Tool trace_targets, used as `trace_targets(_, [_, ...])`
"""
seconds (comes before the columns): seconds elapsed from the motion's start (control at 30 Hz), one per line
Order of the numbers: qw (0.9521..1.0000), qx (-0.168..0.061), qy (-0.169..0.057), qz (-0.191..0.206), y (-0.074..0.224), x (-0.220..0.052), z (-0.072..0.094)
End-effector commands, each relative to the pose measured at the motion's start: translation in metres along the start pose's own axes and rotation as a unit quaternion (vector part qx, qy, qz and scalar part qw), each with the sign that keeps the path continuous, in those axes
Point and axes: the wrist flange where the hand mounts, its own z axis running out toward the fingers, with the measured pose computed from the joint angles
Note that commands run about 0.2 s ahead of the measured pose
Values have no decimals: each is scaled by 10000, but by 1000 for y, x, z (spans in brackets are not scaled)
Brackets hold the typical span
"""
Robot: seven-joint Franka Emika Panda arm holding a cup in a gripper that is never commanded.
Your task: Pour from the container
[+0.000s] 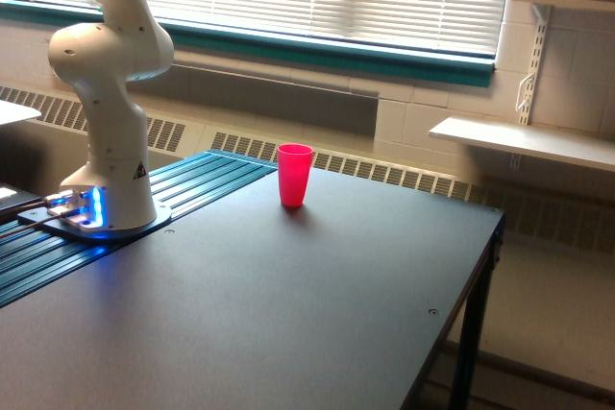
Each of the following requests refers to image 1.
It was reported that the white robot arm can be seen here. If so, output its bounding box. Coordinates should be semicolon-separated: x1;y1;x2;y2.
48;0;174;234

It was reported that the red plastic cup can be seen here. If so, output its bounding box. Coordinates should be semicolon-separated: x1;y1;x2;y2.
278;143;313;207

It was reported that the baseboard radiator heater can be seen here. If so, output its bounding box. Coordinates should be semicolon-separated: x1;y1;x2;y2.
0;84;615;253

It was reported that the black table leg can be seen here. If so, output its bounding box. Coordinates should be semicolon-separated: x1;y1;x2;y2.
448;217;505;409

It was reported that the white table at left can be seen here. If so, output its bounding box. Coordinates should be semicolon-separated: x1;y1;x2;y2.
0;100;41;126

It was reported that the black cable on base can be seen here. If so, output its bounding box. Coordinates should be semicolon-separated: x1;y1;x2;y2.
0;195;63;241

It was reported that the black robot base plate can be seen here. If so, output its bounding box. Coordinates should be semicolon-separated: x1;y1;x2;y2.
17;202;171;242

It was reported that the white shelf rail bracket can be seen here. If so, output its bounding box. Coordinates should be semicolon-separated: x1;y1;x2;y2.
515;0;553;126

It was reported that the lower white wall shelf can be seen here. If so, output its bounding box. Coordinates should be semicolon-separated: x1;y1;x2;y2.
429;117;614;172

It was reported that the white wall shelf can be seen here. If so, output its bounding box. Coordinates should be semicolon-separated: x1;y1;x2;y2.
429;117;614;172
513;0;615;16

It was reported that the upper white wall shelf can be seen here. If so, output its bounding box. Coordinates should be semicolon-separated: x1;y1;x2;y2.
513;0;615;16

